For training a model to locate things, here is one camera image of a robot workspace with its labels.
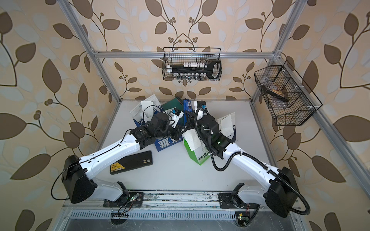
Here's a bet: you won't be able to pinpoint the blue stapler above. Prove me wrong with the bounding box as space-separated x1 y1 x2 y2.
183 99 193 124

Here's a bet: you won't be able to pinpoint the black tool set in basket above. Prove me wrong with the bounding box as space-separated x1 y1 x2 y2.
162 60 222 81

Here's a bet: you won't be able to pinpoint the black wire basket right wall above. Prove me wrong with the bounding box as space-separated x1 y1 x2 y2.
254 61 323 126

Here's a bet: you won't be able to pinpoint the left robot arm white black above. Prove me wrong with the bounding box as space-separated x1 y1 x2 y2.
61 110 186 206

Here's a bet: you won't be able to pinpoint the black wire basket back wall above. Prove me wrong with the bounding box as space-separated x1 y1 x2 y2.
161 46 222 81

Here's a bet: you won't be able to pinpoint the black box yellow label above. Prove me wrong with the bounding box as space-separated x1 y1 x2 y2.
109 151 153 175

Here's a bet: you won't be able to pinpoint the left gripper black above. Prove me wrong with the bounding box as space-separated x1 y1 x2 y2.
153 120 187 140

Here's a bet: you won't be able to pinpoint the black corrugated cable conduit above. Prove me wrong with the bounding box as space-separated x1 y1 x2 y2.
193 106 311 216

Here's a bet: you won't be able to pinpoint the green white bag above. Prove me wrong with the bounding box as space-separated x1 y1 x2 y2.
182 129 209 166

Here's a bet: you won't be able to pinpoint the dark blue bag white handles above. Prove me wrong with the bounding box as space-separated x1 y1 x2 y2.
217 112 237 142

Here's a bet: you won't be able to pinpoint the black wire basket wall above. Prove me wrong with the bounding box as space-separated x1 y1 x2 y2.
254 61 323 126
161 46 222 81

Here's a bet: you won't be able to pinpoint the dark object in right basket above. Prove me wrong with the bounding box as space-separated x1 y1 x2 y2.
263 85 289 103

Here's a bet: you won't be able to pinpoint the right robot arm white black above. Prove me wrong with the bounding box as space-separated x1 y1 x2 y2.
184 111 310 218

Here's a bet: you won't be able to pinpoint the aluminium frame rail base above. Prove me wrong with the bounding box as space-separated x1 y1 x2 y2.
53 191 306 231

